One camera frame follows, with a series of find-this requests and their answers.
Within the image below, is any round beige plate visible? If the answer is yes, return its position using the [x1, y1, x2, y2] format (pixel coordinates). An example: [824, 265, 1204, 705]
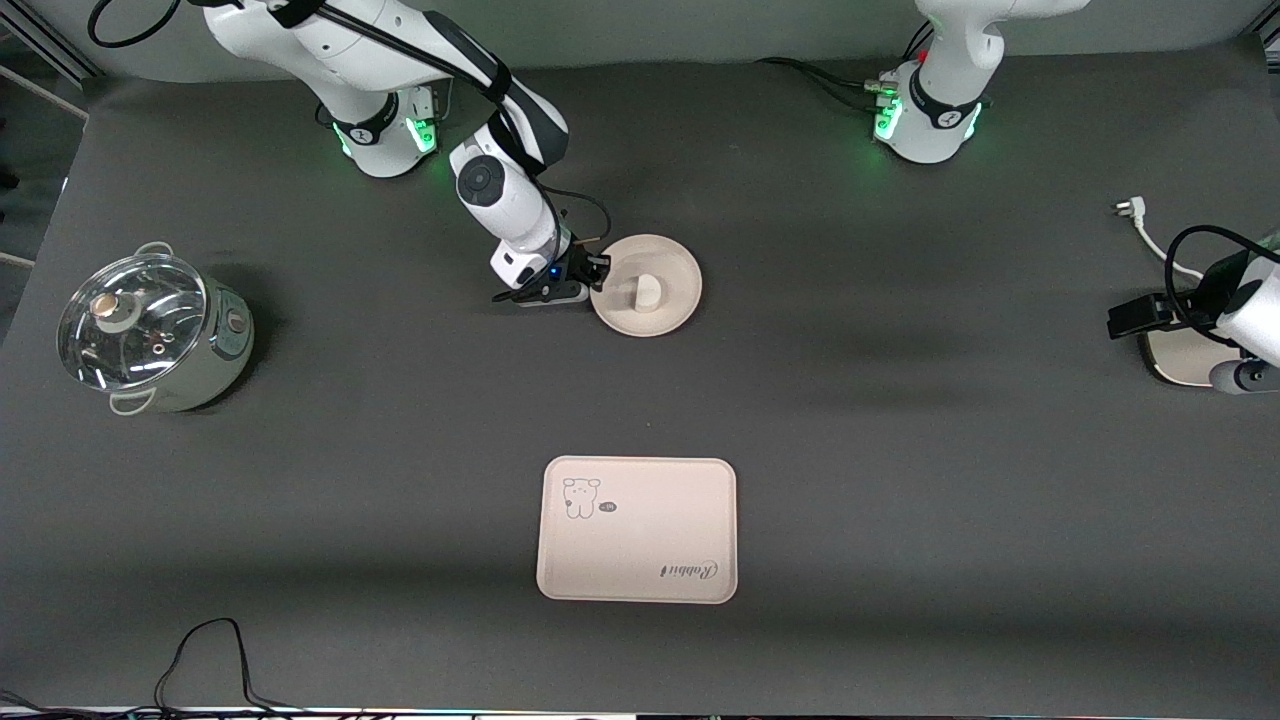
[590, 234, 703, 338]

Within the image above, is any beige tray with rabbit print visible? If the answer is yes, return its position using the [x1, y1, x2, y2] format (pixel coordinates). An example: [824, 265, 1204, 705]
[536, 456, 739, 605]

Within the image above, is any cream two-slot toaster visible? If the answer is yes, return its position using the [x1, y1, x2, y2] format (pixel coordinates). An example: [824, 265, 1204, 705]
[1140, 325, 1246, 388]

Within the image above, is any glass pot lid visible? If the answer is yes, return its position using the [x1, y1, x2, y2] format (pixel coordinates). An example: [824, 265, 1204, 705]
[57, 253, 209, 393]

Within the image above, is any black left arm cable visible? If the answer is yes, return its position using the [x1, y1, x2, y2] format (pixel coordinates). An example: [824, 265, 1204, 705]
[1165, 225, 1280, 348]

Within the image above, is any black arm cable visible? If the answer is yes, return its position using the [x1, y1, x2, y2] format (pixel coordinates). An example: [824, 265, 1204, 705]
[1165, 225, 1280, 348]
[88, 0, 611, 246]

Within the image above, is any white power cable with plug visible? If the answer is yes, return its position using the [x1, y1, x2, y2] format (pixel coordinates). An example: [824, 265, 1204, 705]
[1113, 197, 1208, 281]

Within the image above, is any steel pot with handles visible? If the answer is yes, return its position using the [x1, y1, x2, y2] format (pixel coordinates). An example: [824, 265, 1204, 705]
[57, 242, 256, 416]

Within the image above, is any thin black table cable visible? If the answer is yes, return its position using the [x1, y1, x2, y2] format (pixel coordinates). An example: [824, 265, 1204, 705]
[150, 617, 331, 717]

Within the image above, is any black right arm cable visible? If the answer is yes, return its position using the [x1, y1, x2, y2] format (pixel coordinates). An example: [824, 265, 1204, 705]
[88, 0, 611, 246]

